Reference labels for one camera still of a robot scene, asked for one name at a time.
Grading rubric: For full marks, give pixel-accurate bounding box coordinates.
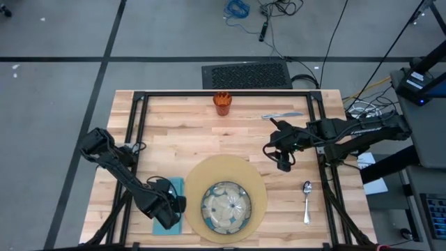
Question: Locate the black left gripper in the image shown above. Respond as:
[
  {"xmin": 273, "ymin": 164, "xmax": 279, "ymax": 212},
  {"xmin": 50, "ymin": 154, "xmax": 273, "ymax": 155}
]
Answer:
[{"xmin": 153, "ymin": 188, "xmax": 187, "ymax": 231}]

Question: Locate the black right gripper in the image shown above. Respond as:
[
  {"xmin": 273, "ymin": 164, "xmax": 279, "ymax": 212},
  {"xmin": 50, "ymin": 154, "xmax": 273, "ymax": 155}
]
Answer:
[{"xmin": 270, "ymin": 117, "xmax": 312, "ymax": 173}]

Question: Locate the silver table knife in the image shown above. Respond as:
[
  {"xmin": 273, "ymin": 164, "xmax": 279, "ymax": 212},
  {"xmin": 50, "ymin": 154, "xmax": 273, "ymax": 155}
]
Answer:
[{"xmin": 261, "ymin": 111, "xmax": 304, "ymax": 120}]

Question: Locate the teal cloth napkin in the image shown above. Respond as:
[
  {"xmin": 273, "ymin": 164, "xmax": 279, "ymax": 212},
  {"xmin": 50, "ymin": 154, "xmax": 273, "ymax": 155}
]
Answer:
[{"xmin": 152, "ymin": 176, "xmax": 185, "ymax": 236}]

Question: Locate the silver spoon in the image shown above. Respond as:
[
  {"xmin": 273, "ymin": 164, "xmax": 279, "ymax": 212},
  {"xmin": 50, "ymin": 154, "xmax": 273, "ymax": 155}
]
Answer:
[{"xmin": 302, "ymin": 180, "xmax": 313, "ymax": 226}]

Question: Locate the round woven straw placemat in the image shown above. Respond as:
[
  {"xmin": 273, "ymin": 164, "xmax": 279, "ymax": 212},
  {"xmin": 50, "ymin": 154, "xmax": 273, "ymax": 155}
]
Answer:
[{"xmin": 183, "ymin": 154, "xmax": 268, "ymax": 244}]

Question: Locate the patterned ceramic bowl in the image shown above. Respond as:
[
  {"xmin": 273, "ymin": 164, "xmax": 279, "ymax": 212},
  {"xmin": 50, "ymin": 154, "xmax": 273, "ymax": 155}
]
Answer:
[{"xmin": 201, "ymin": 181, "xmax": 252, "ymax": 235}]

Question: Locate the orange faceted plastic cup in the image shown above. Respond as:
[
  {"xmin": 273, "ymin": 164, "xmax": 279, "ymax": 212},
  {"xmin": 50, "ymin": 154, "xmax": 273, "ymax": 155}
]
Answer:
[{"xmin": 213, "ymin": 91, "xmax": 233, "ymax": 117}]

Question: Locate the black perforated floor mat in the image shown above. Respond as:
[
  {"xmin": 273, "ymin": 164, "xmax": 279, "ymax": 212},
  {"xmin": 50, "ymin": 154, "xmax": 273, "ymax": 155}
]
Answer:
[{"xmin": 201, "ymin": 61, "xmax": 293, "ymax": 91}]

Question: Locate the white power strip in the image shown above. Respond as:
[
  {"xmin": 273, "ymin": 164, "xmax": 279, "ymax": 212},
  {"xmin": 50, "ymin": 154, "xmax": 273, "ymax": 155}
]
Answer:
[{"xmin": 348, "ymin": 100, "xmax": 383, "ymax": 119}]

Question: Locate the white paper sheet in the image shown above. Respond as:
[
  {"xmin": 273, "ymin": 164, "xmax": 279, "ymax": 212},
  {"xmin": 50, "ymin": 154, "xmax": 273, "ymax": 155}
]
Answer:
[{"xmin": 357, "ymin": 152, "xmax": 389, "ymax": 195}]

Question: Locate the black diagonal mast beam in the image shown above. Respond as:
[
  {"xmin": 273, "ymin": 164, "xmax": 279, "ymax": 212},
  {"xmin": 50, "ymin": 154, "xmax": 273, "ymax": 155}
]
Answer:
[
  {"xmin": 414, "ymin": 40, "xmax": 446, "ymax": 76},
  {"xmin": 360, "ymin": 146, "xmax": 421, "ymax": 185}
]

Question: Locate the black device with blue light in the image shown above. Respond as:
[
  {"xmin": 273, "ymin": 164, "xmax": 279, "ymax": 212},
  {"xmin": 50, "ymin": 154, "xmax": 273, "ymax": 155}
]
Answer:
[{"xmin": 395, "ymin": 69, "xmax": 446, "ymax": 106}]

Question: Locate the grey desk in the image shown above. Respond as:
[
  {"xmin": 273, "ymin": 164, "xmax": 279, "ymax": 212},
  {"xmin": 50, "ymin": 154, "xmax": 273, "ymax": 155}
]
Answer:
[{"xmin": 389, "ymin": 68, "xmax": 446, "ymax": 251}]

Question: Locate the black keyboard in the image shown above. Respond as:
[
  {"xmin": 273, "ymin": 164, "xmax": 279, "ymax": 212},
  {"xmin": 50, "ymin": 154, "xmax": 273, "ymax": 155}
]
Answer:
[{"xmin": 420, "ymin": 192, "xmax": 446, "ymax": 241}]

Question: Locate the black aluminium table frame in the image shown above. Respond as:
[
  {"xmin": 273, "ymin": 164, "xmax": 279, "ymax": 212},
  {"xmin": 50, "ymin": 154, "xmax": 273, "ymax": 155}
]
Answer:
[{"xmin": 83, "ymin": 90, "xmax": 377, "ymax": 251}]

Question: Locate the black coiled floor cable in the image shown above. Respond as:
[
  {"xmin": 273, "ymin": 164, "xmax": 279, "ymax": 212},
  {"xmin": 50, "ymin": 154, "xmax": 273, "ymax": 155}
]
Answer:
[{"xmin": 291, "ymin": 73, "xmax": 321, "ymax": 90}]

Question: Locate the yellow cable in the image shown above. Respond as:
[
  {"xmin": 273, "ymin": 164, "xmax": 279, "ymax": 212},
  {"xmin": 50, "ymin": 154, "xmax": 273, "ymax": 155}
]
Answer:
[{"xmin": 343, "ymin": 76, "xmax": 392, "ymax": 102}]

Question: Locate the long black hanging cable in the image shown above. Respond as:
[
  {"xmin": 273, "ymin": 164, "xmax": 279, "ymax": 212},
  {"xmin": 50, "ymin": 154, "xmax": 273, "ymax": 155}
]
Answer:
[
  {"xmin": 318, "ymin": 0, "xmax": 349, "ymax": 90},
  {"xmin": 348, "ymin": 0, "xmax": 426, "ymax": 102}
]

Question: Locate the tangled black cable bundle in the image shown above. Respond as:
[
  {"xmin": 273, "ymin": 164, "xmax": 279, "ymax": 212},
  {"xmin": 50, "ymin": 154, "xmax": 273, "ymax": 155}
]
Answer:
[{"xmin": 257, "ymin": 0, "xmax": 304, "ymax": 17}]

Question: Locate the blue coiled cable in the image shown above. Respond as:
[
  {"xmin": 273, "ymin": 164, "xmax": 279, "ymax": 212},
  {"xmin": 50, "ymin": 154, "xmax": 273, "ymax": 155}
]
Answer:
[{"xmin": 222, "ymin": 0, "xmax": 262, "ymax": 36}]

